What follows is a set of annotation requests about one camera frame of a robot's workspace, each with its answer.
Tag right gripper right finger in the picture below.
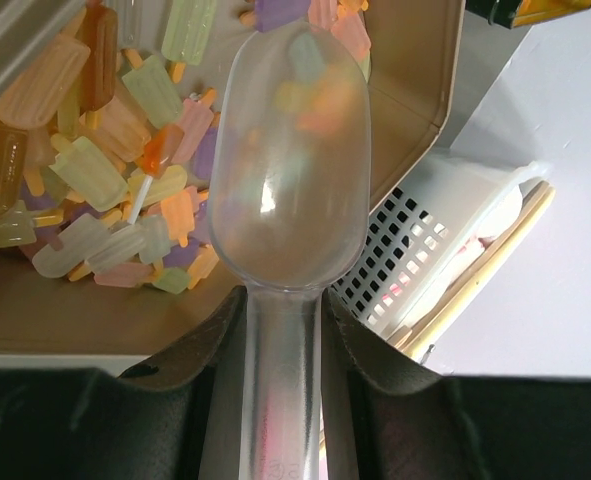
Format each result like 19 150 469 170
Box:
321 292 591 479

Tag grey plastic basket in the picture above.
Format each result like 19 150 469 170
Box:
333 149 551 340

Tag gold tin pastel gummies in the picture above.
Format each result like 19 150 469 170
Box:
0 1 465 355

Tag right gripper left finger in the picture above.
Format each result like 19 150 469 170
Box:
0 287 245 479

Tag gold tin colourful gummies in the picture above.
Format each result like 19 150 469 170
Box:
465 0 591 29

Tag clear plastic scoop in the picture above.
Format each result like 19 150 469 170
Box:
208 21 371 479

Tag wooden clothes hanger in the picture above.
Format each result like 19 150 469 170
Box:
388 181 556 363

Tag round white mesh bag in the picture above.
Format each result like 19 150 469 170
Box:
379 179 526 311

